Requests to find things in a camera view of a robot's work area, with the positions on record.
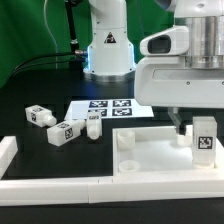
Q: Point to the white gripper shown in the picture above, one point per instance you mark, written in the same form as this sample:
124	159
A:
165	81

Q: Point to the white square tabletop part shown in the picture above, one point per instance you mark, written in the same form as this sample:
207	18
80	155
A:
148	149

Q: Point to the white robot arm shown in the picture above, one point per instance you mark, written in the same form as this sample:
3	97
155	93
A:
114	51

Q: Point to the white sheet with tags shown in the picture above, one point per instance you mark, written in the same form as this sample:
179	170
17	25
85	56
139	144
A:
109	108

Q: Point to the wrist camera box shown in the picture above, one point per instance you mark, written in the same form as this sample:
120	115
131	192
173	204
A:
172	41

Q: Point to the white front fence wall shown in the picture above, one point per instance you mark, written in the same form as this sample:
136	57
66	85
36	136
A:
198	184

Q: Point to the white fence wall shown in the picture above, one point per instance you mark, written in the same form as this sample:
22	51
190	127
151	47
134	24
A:
198	184
8	149

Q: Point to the black camera stand pole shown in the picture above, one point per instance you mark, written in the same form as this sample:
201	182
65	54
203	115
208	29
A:
75	64

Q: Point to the white left fence wall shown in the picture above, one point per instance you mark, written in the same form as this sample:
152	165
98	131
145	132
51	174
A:
8	149

